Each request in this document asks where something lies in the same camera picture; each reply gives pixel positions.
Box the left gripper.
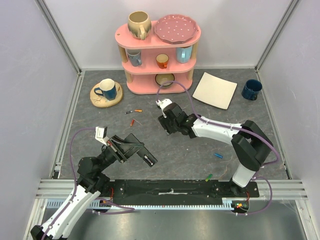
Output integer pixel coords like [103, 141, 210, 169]
[97, 134, 145, 173]

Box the grey blue mug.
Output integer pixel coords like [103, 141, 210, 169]
[126, 49, 142, 67]

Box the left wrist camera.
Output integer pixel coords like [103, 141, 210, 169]
[95, 126, 109, 145]

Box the light blue mug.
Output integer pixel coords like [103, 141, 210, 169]
[176, 45, 193, 64]

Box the small orange cup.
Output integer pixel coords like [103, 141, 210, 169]
[156, 53, 169, 69]

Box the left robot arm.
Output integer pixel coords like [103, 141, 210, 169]
[30, 133, 158, 240]

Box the purple cable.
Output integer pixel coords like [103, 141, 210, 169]
[39, 126, 136, 240]
[156, 80, 281, 216]

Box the blue mug cream interior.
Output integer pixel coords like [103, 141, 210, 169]
[93, 78, 117, 101]

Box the beige round saucer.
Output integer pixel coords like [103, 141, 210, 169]
[90, 82, 124, 108]

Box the dark patterned bowl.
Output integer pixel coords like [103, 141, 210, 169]
[155, 73, 175, 89]

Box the pink dotted plate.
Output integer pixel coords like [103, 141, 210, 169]
[154, 14, 199, 44]

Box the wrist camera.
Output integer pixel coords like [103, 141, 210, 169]
[95, 126, 109, 145]
[156, 98, 173, 118]

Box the green battery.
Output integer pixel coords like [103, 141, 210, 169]
[205, 174, 213, 182]

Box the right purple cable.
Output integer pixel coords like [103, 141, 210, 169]
[156, 80, 281, 216]

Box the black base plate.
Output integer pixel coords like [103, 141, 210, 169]
[101, 179, 260, 206]

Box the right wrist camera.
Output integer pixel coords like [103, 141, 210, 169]
[156, 98, 173, 118]

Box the square white plate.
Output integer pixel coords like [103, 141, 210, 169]
[192, 72, 238, 110]

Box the white cable duct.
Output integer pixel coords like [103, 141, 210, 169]
[46, 198, 237, 210]

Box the dark blue mug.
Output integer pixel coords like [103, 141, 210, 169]
[241, 79, 263, 101]

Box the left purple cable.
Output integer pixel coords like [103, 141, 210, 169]
[39, 126, 136, 240]

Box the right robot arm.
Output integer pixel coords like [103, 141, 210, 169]
[156, 98, 273, 197]

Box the beige ceramic mug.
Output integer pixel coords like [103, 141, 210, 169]
[127, 11, 152, 40]

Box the black remote control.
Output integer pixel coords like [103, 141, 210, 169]
[124, 133, 158, 167]

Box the pink three-tier shelf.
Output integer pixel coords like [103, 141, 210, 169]
[115, 24, 202, 95]

